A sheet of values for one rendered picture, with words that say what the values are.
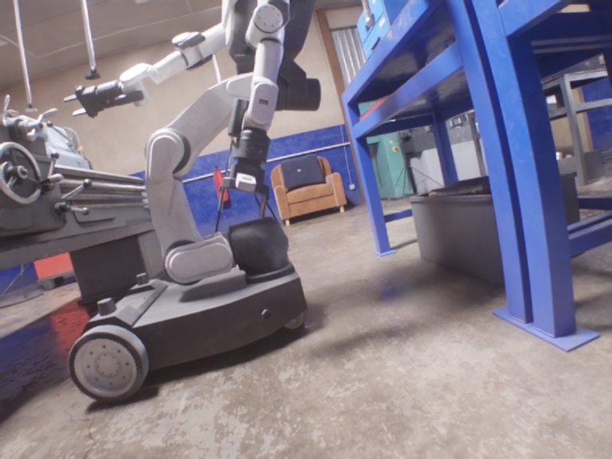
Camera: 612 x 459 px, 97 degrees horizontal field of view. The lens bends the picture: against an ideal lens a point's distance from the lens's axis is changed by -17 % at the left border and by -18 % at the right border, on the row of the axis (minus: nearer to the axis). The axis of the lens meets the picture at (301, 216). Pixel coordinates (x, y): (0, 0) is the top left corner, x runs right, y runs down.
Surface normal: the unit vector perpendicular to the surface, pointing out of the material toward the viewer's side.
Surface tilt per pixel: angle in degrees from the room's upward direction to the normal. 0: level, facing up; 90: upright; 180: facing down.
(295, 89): 112
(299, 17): 92
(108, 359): 90
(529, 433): 0
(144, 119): 90
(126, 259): 90
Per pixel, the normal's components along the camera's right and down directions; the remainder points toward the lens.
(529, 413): -0.23, -0.97
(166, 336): 0.18, 0.04
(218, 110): -0.09, 0.36
